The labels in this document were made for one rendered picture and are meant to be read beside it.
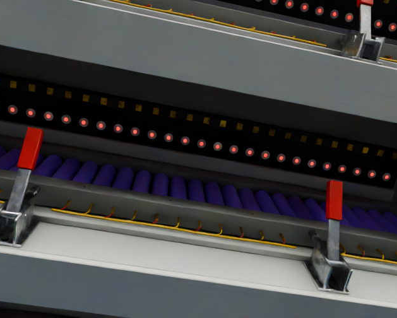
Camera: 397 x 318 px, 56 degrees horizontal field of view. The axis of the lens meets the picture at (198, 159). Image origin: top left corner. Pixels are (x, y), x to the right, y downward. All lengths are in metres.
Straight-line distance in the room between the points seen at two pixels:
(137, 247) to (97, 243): 0.03
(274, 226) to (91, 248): 0.17
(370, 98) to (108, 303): 0.28
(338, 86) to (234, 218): 0.15
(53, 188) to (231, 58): 0.20
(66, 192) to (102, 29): 0.15
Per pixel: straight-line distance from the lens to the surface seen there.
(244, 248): 0.35
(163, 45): 0.32
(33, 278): 0.32
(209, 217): 0.36
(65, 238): 0.33
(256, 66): 0.33
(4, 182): 0.38
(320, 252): 0.35
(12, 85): 0.48
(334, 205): 0.36
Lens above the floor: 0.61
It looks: 3 degrees up
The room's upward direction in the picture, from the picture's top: 10 degrees clockwise
